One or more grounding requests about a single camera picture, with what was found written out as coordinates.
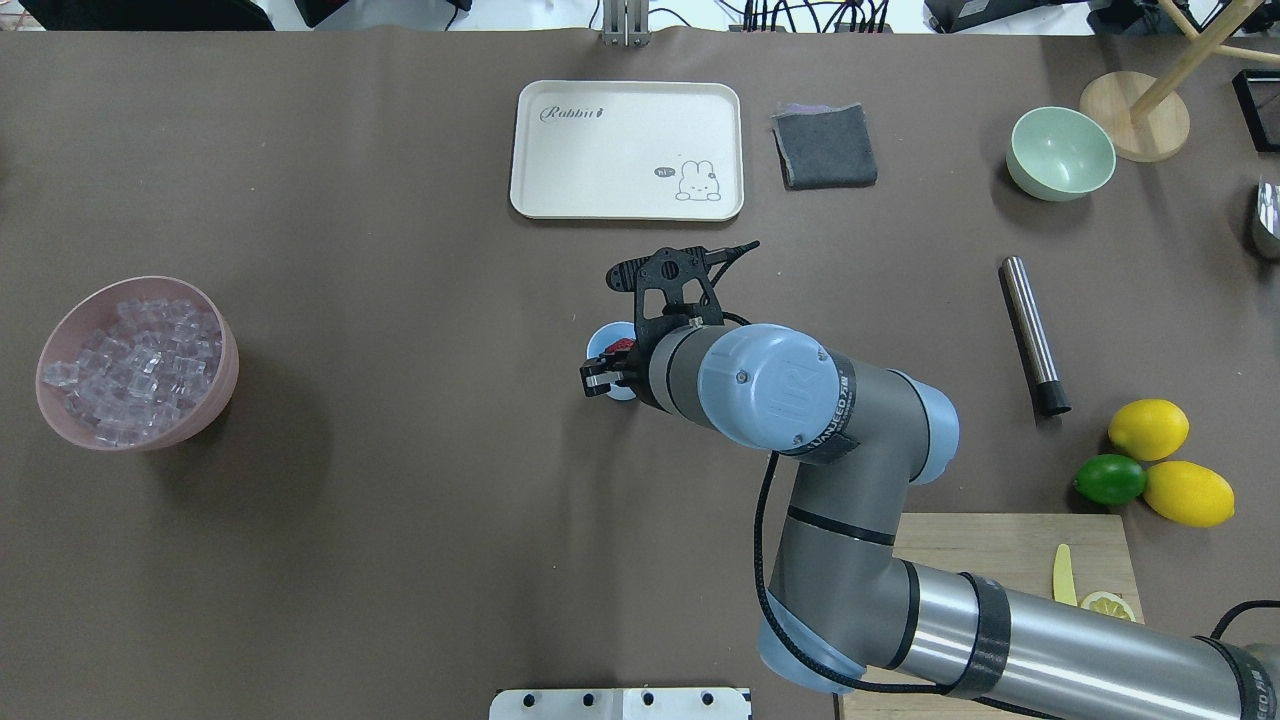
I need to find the steel ice scoop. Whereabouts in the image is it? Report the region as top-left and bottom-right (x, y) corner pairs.
(1251, 181), (1280, 263)

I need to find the light blue plastic cup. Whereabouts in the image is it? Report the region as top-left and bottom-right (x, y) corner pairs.
(586, 322), (636, 401)

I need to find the wooden cup tree stand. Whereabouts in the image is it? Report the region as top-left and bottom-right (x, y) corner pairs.
(1079, 1), (1279, 163)

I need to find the cream rabbit tray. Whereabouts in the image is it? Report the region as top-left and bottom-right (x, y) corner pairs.
(509, 79), (745, 222)

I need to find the yellow plastic knife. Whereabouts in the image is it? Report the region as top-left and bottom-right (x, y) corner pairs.
(1051, 543), (1078, 607)

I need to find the red strawberry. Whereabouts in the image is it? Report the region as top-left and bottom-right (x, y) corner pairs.
(604, 337), (635, 354)

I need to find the aluminium frame post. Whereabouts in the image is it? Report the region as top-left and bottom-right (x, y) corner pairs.
(600, 0), (652, 47)

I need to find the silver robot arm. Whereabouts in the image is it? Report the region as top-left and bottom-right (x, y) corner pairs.
(580, 246), (1277, 719)

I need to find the pink bowl of ice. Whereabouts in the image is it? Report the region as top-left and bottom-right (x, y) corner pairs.
(35, 275), (241, 452)

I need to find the steel muddler black tip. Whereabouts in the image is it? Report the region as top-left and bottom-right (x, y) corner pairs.
(1000, 256), (1073, 418)

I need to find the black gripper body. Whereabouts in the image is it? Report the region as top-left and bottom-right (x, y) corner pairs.
(605, 240), (760, 391)

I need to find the yellow lemon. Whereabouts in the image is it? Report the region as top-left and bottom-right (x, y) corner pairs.
(1107, 398), (1190, 462)
(1142, 460), (1236, 528)

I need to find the mint green bowl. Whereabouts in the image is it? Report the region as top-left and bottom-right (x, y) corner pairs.
(1005, 106), (1117, 202)

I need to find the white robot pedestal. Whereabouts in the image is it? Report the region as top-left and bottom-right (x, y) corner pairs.
(488, 685), (754, 719)

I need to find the black wooden glass tray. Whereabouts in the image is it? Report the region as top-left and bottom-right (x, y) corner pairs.
(1231, 69), (1279, 152)

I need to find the green lime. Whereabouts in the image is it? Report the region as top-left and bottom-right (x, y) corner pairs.
(1073, 454), (1148, 506)

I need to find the wooden cutting board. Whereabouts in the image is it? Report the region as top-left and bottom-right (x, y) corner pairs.
(836, 512), (1146, 719)

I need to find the grey folded cloth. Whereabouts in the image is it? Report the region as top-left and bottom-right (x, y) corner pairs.
(771, 102), (879, 190)

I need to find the lemon slice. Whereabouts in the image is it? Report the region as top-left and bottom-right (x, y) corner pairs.
(1079, 591), (1139, 623)

